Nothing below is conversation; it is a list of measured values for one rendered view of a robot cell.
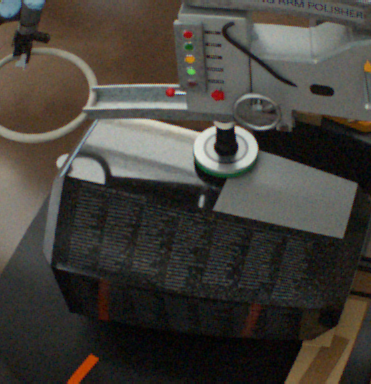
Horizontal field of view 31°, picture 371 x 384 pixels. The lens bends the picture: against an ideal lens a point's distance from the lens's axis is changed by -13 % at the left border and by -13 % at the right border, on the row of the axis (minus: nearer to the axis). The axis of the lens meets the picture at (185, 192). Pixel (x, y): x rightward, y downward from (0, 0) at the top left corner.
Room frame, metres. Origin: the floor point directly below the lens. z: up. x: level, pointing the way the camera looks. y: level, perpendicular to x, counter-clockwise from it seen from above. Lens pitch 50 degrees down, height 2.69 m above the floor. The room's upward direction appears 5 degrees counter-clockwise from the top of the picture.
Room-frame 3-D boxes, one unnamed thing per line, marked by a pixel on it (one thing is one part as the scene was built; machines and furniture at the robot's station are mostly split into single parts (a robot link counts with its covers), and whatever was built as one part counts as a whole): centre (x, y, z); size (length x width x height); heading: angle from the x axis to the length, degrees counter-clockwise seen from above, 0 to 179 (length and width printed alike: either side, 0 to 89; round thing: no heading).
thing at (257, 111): (1.56, -0.24, 1.22); 0.15 x 0.10 x 0.15; 77
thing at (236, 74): (1.68, -0.23, 1.34); 0.36 x 0.22 x 0.45; 77
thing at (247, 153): (1.70, -0.15, 0.89); 0.21 x 0.21 x 0.01
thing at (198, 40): (1.61, -0.05, 1.39); 0.08 x 0.03 x 0.28; 77
